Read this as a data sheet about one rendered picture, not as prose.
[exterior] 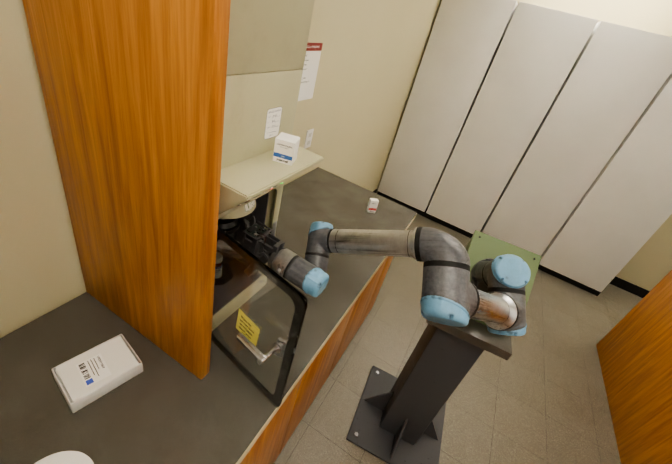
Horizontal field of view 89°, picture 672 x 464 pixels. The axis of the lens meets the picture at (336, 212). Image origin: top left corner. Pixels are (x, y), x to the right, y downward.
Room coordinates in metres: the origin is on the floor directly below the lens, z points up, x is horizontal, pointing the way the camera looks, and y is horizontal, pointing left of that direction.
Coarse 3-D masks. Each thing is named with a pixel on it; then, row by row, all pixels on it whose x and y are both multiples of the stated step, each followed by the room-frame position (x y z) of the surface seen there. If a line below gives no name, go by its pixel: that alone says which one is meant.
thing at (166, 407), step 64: (320, 192) 1.71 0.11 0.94; (384, 256) 1.28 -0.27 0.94; (64, 320) 0.57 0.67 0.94; (320, 320) 0.82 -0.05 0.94; (0, 384) 0.38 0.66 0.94; (128, 384) 0.45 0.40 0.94; (192, 384) 0.50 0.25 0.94; (0, 448) 0.27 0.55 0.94; (64, 448) 0.29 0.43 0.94; (128, 448) 0.32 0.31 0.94; (192, 448) 0.36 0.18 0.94
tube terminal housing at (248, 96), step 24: (264, 72) 0.77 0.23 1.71; (288, 72) 0.86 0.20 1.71; (240, 96) 0.70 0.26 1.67; (264, 96) 0.78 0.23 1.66; (288, 96) 0.87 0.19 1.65; (240, 120) 0.71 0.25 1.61; (264, 120) 0.79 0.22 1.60; (288, 120) 0.89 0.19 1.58; (240, 144) 0.72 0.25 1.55; (264, 144) 0.80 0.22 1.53
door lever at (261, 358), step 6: (240, 336) 0.48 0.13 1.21; (240, 342) 0.47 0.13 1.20; (246, 342) 0.47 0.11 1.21; (246, 348) 0.46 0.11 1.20; (252, 348) 0.46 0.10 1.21; (276, 348) 0.48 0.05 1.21; (252, 354) 0.45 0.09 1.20; (258, 354) 0.45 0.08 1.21; (264, 354) 0.46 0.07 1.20; (270, 354) 0.46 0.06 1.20; (258, 360) 0.44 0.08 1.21; (264, 360) 0.44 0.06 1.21
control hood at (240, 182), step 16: (256, 160) 0.75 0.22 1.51; (272, 160) 0.77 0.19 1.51; (304, 160) 0.82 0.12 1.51; (320, 160) 0.86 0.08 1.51; (224, 176) 0.63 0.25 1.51; (240, 176) 0.65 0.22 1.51; (256, 176) 0.67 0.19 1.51; (272, 176) 0.69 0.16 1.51; (288, 176) 0.72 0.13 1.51; (224, 192) 0.60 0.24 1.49; (240, 192) 0.59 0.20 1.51; (256, 192) 0.61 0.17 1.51; (224, 208) 0.60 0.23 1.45
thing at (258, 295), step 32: (224, 256) 0.59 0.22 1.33; (224, 288) 0.58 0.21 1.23; (256, 288) 0.53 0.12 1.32; (288, 288) 0.49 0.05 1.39; (224, 320) 0.58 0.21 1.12; (256, 320) 0.52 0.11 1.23; (288, 320) 0.48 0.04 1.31; (224, 352) 0.57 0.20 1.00; (288, 352) 0.47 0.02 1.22; (256, 384) 0.50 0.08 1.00
